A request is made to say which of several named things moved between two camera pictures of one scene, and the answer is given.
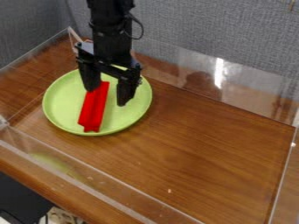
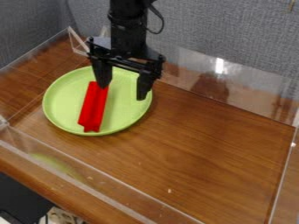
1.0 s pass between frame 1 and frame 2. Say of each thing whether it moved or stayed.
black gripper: moved
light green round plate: stayed
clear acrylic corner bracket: stayed
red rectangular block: stayed
